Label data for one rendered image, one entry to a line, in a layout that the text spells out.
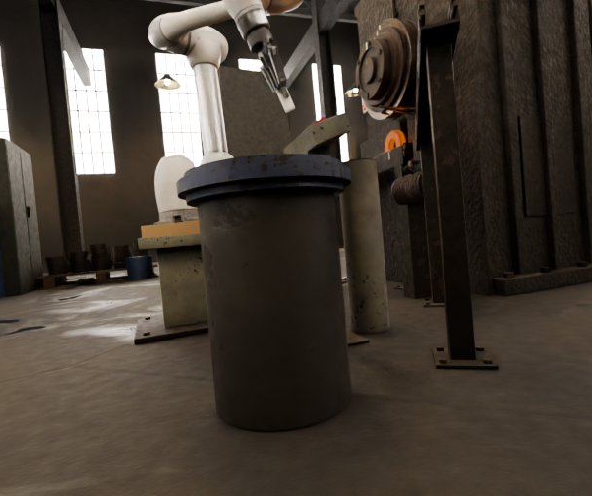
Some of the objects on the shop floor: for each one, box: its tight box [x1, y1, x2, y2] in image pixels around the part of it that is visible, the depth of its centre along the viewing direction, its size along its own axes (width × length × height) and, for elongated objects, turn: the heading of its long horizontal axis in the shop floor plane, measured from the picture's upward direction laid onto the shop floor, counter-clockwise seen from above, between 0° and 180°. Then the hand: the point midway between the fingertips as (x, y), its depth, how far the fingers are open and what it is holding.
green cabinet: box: [0, 137, 43, 297], centre depth 385 cm, size 48×70×150 cm
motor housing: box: [391, 170, 432, 299], centre depth 161 cm, size 13×22×54 cm
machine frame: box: [354, 0, 592, 296], centre depth 209 cm, size 73×108×176 cm
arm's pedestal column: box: [134, 245, 209, 345], centre depth 150 cm, size 40×40×31 cm
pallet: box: [37, 242, 159, 290], centre depth 459 cm, size 120×81×44 cm
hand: (285, 99), depth 114 cm, fingers closed
